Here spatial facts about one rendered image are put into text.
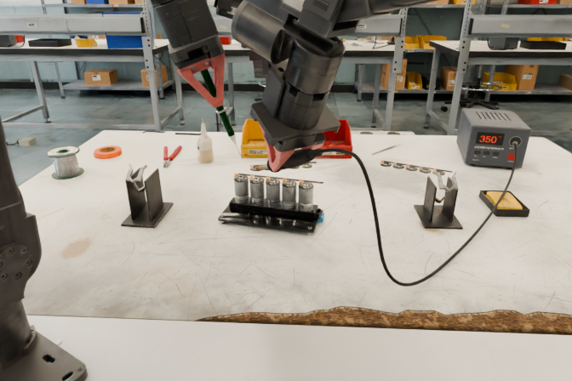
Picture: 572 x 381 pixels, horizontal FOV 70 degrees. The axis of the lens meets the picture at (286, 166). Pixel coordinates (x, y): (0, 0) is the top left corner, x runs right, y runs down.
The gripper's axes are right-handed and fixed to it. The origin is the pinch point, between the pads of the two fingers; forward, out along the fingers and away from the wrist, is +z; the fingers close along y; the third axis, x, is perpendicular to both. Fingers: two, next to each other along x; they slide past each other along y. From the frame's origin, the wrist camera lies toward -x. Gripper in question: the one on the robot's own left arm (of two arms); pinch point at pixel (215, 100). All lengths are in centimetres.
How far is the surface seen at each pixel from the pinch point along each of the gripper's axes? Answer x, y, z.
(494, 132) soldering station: -51, 5, 30
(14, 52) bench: 106, 286, -12
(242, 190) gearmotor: 1.8, 0.9, 16.0
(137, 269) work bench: 19.4, -9.8, 15.0
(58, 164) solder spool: 33.3, 27.1, 7.1
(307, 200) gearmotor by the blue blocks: -7.1, -5.0, 19.6
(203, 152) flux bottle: 5.8, 25.9, 16.6
